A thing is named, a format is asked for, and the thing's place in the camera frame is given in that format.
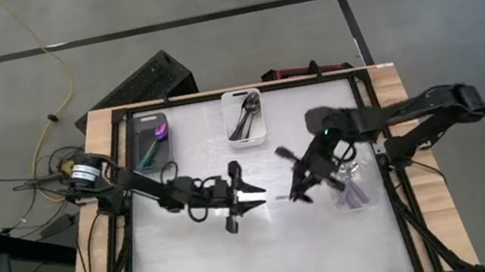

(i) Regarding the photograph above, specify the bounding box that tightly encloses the black perforated metal case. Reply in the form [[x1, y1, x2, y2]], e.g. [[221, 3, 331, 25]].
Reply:
[[65, 44, 202, 134]]

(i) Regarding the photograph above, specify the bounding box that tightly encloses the white plastic bin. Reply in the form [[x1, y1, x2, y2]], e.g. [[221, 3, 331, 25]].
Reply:
[[219, 86, 271, 151]]

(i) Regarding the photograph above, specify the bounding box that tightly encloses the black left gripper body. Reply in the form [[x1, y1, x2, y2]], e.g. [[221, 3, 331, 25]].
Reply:
[[193, 160, 253, 238]]

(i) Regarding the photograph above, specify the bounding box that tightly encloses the black metal table frame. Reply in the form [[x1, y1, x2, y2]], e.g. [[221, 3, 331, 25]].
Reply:
[[42, 52, 480, 272]]

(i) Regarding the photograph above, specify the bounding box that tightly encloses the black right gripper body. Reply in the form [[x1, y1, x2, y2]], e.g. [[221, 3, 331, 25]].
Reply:
[[272, 132, 353, 202]]

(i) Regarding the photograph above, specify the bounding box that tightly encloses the yellow cable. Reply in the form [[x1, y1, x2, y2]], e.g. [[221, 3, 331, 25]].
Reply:
[[0, 0, 93, 208]]

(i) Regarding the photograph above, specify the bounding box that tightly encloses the black cable bundle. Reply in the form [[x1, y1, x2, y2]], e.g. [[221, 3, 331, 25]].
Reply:
[[0, 141, 97, 244]]

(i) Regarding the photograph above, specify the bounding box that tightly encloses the dark grey plastic bin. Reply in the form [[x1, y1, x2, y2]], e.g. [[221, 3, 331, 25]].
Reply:
[[124, 111, 176, 177]]

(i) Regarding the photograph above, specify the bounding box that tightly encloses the clear plastic bin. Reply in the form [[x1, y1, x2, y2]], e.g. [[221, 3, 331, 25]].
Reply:
[[324, 153, 383, 216]]

